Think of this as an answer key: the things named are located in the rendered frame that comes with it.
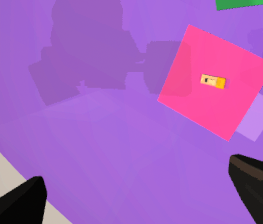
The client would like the pink square mat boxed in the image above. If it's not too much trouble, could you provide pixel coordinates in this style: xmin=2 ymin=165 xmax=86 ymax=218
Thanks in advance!
xmin=158 ymin=24 xmax=263 ymax=141

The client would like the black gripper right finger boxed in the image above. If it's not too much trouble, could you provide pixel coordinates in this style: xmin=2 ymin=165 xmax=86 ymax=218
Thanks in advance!
xmin=228 ymin=154 xmax=263 ymax=224

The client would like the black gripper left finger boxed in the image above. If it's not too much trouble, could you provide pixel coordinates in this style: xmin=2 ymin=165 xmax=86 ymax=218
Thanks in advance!
xmin=0 ymin=176 xmax=47 ymax=224

